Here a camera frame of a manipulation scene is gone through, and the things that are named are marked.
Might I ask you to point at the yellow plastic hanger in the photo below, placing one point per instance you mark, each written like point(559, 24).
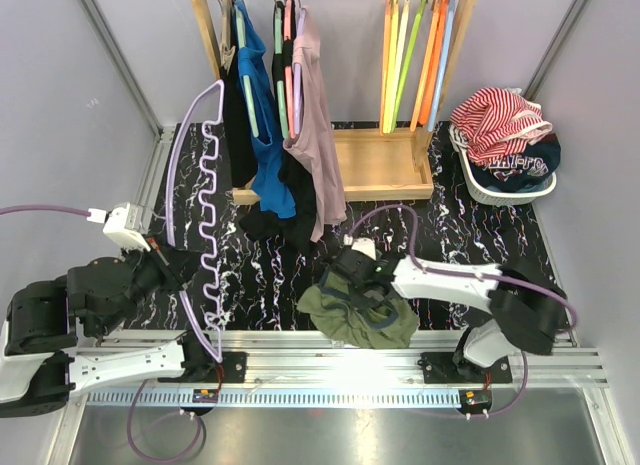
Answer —
point(391, 72)

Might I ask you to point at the white laundry basket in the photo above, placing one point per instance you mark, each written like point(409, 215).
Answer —
point(495, 197)

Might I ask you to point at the pink hanger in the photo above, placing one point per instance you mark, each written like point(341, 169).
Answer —
point(289, 18)

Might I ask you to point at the purple hanger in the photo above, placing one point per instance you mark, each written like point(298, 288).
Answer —
point(172, 185)

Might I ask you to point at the cream empty hanger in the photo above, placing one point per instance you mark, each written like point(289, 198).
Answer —
point(402, 60)

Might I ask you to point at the lilac hanger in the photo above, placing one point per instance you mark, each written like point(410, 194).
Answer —
point(297, 78)

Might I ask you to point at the navy printed shirt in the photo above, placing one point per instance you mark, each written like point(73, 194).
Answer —
point(520, 172)

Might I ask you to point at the wooden clip hanger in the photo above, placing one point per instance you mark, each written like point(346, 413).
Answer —
point(227, 48)

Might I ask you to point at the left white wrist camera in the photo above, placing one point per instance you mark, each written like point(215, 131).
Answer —
point(122, 225)

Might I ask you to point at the light blue empty hanger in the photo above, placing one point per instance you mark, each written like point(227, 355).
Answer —
point(443, 58)

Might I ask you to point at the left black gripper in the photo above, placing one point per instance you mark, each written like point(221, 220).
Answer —
point(176, 266)

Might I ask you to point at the mauve pink top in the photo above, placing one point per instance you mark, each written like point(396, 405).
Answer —
point(314, 147)

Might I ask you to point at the orange empty hanger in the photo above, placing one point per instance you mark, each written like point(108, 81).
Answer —
point(434, 63)
point(425, 64)

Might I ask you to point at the red white striped top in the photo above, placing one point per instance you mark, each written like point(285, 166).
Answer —
point(497, 123)

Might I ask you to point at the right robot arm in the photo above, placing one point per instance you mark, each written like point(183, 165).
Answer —
point(525, 316)

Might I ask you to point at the black white striped tank top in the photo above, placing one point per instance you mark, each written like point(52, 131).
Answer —
point(458, 140)

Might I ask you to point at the lime green empty hanger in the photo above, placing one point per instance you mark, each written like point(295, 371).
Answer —
point(411, 39)

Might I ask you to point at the mint green hanger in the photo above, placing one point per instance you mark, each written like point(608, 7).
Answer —
point(246, 81)

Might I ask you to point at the olive green top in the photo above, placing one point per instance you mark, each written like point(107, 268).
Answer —
point(342, 313)

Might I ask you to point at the black garment on clip hanger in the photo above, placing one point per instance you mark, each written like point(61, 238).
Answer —
point(242, 158)

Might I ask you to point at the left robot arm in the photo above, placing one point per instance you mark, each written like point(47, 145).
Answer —
point(40, 371)

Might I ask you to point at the aluminium rail base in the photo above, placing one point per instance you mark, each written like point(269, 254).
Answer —
point(344, 406)

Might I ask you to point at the wooden clothes rack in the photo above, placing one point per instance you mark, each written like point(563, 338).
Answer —
point(375, 167)

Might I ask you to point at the blue top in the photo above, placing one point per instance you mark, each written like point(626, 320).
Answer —
point(274, 195)

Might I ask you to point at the orange hanger with red top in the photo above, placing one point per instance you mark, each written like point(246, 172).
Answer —
point(389, 16)

